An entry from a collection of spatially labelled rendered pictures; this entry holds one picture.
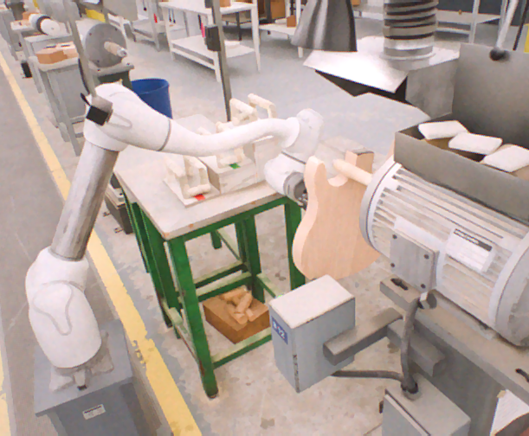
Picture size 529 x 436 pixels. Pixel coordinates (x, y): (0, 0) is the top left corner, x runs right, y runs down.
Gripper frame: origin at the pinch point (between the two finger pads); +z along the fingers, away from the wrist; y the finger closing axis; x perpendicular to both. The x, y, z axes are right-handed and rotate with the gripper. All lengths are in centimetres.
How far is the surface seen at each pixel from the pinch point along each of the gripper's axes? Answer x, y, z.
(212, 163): -5, 12, -66
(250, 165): -4, 0, -56
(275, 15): -13, -488, -836
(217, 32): 29, -43, -177
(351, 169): 20.2, 9.6, 10.4
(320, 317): 1.1, 33.8, 34.4
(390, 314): -3.2, 15.7, 36.6
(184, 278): -40, 32, -45
